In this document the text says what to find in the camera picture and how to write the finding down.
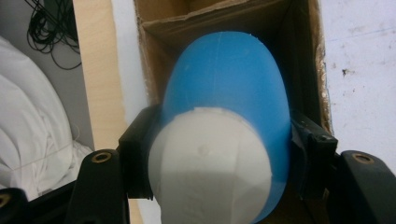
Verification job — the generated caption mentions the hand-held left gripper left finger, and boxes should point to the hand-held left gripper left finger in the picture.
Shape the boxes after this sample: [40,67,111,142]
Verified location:
[118,104,163,201]

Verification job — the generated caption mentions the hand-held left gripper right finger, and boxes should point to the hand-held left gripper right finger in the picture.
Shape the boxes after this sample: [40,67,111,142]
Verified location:
[289,108,339,201]

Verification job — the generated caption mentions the brown cardboard box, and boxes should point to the brown cardboard box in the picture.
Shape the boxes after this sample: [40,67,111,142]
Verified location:
[134,0,333,224]

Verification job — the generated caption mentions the white cloth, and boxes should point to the white cloth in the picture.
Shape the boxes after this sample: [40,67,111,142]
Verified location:
[0,35,94,202]

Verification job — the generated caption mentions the tangled black cables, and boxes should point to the tangled black cables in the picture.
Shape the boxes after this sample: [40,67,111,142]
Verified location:
[23,0,83,71]

